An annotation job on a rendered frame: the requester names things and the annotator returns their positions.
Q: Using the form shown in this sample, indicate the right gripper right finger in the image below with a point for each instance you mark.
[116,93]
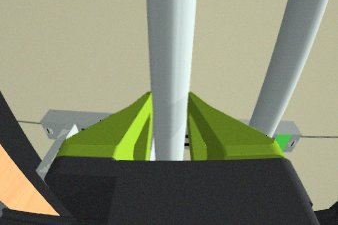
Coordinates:
[226,138]

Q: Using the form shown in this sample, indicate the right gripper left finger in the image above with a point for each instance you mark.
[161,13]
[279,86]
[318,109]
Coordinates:
[115,135]

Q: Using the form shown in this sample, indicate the grey metal bar with green end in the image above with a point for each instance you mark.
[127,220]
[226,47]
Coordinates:
[298,30]

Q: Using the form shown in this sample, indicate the grey metal bar with yellow ends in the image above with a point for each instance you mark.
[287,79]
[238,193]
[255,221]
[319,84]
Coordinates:
[170,41]

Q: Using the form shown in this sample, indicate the dark grey wall panel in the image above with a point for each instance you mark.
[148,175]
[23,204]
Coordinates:
[93,56]

